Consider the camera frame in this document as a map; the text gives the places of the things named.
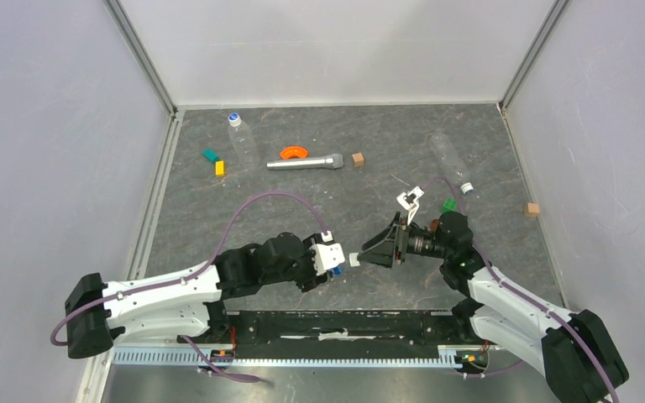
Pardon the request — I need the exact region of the blue labelled Pocari bottle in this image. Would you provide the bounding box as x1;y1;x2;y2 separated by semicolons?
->
331;253;360;277

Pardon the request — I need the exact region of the green toy brick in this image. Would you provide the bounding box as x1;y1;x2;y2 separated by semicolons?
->
440;198;458;213

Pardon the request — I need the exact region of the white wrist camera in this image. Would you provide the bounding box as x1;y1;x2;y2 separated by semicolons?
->
396;186;424;224
310;231;346;276

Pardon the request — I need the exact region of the clear bottle with blue-white cap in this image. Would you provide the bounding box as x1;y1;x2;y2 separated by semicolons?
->
228;113;260;169

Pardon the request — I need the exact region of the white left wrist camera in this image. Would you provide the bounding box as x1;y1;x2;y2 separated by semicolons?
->
310;231;346;276

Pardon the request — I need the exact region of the orange curved pipe piece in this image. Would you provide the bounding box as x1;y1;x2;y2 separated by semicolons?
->
280;146;309;160

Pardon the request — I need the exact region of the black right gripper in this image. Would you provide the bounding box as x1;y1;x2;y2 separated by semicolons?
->
357;212;450;270

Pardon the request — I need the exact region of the slotted grey cable duct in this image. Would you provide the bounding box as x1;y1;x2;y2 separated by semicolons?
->
112;347;457;369

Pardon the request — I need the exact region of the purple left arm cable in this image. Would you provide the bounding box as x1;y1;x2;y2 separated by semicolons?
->
50;190;332;347

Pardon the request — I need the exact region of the brown wooden cube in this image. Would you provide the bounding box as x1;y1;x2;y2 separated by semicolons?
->
352;153;364;168

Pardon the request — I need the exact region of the brown cube near right wall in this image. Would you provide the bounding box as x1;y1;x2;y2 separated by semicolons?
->
523;202;541;218

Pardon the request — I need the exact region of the teal rectangular block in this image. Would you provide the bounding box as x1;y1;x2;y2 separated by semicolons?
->
202;149;220;164

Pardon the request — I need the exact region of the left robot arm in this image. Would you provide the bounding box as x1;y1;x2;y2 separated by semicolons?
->
65;233;345;359

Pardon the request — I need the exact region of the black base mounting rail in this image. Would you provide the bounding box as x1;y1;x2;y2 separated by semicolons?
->
176;309;508;362

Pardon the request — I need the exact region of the yellow rectangular block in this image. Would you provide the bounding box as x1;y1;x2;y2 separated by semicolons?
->
215;160;226;177

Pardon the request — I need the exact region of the silver microphone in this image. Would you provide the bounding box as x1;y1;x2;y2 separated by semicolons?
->
266;154;344;170

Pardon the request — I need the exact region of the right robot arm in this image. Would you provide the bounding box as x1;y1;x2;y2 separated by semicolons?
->
354;212;629;402

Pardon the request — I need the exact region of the clear bottle lying right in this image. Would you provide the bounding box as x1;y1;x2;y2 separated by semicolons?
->
430;132;475;195

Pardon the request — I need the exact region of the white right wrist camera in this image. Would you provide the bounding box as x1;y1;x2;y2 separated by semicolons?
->
396;186;424;224

